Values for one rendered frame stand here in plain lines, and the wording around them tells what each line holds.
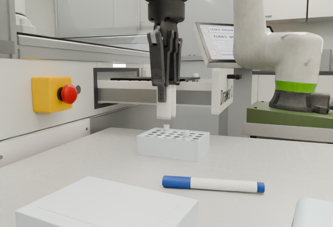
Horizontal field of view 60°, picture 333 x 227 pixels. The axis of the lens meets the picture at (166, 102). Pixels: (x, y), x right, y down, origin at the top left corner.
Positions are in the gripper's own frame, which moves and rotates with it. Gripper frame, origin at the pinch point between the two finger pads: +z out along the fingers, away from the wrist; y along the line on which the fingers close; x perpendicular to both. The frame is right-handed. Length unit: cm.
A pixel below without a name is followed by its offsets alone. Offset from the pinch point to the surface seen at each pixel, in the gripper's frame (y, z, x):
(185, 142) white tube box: -7.0, 6.4, -6.8
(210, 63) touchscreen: 96, -10, 16
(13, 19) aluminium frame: -16.3, -15.9, 23.5
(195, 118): 187, 37, 52
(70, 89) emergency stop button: -9.9, -2.7, 16.7
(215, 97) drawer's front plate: 11.1, -0.2, -7.7
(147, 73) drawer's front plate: 41.6, -5.3, 25.5
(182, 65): 187, -10, 65
